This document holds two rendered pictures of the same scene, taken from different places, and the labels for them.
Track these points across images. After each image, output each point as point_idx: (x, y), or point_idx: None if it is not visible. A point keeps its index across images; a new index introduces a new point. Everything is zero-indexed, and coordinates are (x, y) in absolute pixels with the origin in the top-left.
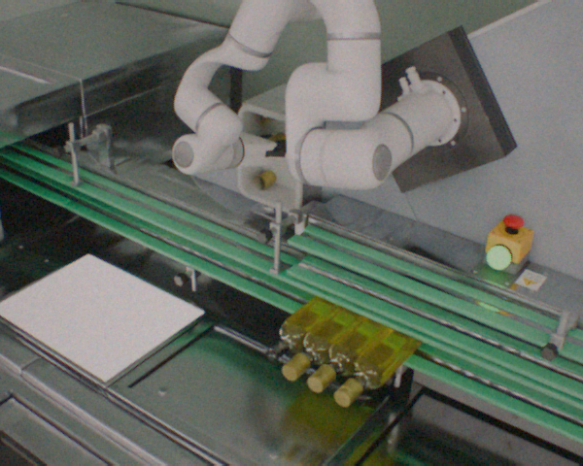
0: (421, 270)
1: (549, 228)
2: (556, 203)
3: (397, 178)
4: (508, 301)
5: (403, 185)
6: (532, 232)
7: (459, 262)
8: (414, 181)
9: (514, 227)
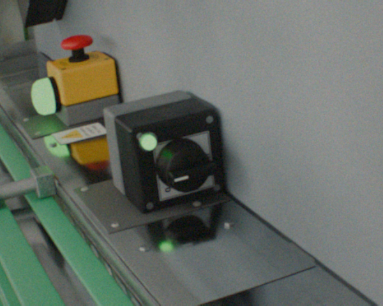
0: None
1: (124, 53)
2: (119, 7)
3: (19, 7)
4: (29, 159)
5: (22, 16)
6: (108, 61)
7: (29, 111)
8: (23, 6)
9: (65, 48)
